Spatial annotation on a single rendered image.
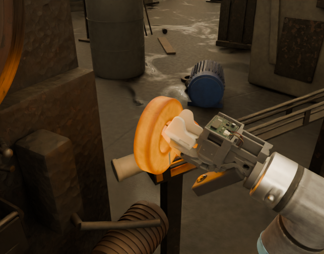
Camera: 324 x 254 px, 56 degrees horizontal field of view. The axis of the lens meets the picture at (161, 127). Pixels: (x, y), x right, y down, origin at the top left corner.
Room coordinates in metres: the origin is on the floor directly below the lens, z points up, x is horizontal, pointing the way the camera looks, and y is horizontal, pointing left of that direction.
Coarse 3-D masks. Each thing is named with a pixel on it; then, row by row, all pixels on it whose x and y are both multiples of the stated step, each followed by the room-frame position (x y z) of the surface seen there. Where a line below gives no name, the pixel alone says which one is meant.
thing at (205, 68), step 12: (204, 60) 2.63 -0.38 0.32; (192, 72) 2.42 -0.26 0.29; (204, 72) 2.29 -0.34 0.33; (216, 72) 2.37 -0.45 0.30; (192, 84) 2.23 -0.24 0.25; (204, 84) 2.21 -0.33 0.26; (216, 84) 2.20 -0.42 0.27; (192, 96) 2.23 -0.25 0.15; (204, 96) 2.21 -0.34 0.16; (216, 96) 2.20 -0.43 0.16
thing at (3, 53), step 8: (8, 0) 0.47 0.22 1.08; (8, 8) 0.47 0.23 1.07; (8, 16) 0.47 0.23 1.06; (8, 24) 0.47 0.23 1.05; (8, 32) 0.46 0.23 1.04; (8, 40) 0.46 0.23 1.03; (0, 48) 0.45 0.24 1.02; (8, 48) 0.46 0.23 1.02; (0, 56) 0.44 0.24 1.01; (0, 64) 0.44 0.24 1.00; (0, 72) 0.44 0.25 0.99
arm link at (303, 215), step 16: (304, 176) 0.38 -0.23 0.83; (320, 176) 0.39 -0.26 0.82; (288, 192) 0.36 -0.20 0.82; (304, 192) 0.36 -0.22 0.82; (320, 192) 0.36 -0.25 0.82; (288, 208) 0.35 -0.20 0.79; (304, 208) 0.34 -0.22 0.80; (320, 208) 0.34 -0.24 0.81; (288, 224) 0.36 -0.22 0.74; (304, 224) 0.34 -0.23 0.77; (320, 224) 0.33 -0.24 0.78; (304, 240) 0.34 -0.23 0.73; (320, 240) 0.33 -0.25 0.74
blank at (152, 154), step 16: (160, 96) 0.54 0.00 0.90; (144, 112) 0.49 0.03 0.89; (160, 112) 0.49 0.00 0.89; (176, 112) 0.54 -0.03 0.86; (144, 128) 0.47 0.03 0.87; (160, 128) 0.49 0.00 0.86; (144, 144) 0.45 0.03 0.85; (160, 144) 0.53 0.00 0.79; (144, 160) 0.45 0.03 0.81; (160, 160) 0.48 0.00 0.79
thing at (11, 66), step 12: (12, 0) 0.50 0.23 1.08; (24, 0) 0.52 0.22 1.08; (24, 12) 0.51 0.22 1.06; (24, 24) 0.51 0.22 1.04; (12, 36) 0.49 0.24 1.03; (12, 48) 0.48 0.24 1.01; (12, 60) 0.48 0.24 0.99; (12, 72) 0.47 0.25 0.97; (0, 84) 0.45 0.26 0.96; (0, 96) 0.45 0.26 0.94
